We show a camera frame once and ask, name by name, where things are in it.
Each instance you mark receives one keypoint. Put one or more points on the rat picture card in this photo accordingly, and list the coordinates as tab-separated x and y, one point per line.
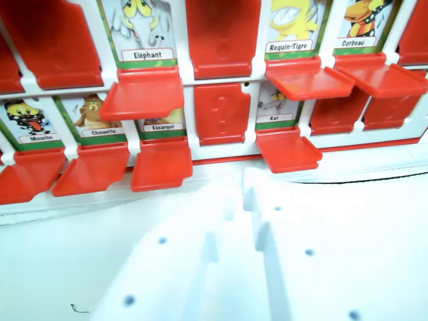
277	110

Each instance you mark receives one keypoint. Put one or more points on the red board flap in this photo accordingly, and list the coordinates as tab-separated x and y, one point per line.
384	78
160	165
414	40
220	33
26	174
287	150
90	170
143	97
388	113
57	40
334	117
8	73
307	83
220	113

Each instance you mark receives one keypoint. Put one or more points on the tiger shark picture card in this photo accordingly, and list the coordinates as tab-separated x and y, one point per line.
291	23

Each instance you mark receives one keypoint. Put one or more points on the snail picture card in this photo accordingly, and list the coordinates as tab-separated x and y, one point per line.
164	128

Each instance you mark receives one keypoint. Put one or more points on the thin black thread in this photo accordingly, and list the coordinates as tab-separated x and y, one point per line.
75	310

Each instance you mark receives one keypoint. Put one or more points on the fly picture card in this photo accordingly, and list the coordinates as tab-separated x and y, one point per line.
30	120

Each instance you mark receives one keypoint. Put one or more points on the red and white game board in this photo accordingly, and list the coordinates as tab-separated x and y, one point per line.
189	110

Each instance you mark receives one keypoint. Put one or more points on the crow picture card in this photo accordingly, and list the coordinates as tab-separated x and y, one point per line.
361	20

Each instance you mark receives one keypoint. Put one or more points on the elephant picture card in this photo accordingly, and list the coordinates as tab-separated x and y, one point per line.
147	33

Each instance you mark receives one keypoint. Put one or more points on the owl picture card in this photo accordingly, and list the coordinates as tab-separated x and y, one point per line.
90	117

